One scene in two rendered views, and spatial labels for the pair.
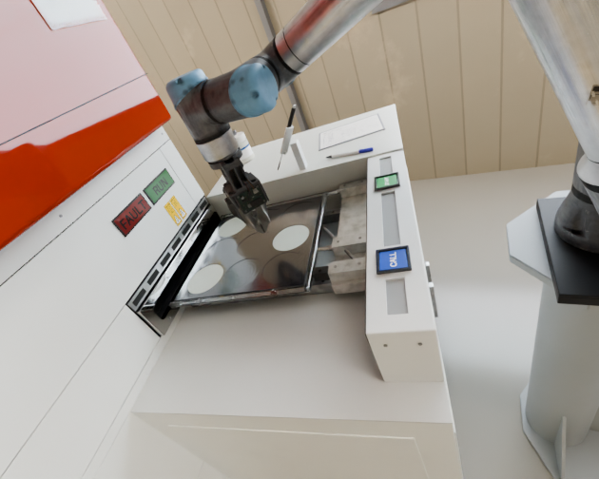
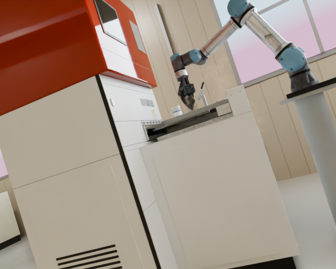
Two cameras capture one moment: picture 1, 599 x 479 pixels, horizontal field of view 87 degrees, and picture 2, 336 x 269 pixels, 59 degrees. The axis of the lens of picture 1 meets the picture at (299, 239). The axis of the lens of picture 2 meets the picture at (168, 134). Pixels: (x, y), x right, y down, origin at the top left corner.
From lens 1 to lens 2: 144 cm
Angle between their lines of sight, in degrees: 38
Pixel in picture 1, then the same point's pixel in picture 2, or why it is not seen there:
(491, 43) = not seen: hidden behind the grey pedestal
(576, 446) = not seen: outside the picture
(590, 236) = (295, 85)
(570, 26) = (256, 27)
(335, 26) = (216, 43)
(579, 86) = (262, 37)
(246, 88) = (194, 52)
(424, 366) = (244, 103)
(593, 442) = not seen: outside the picture
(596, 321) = (314, 119)
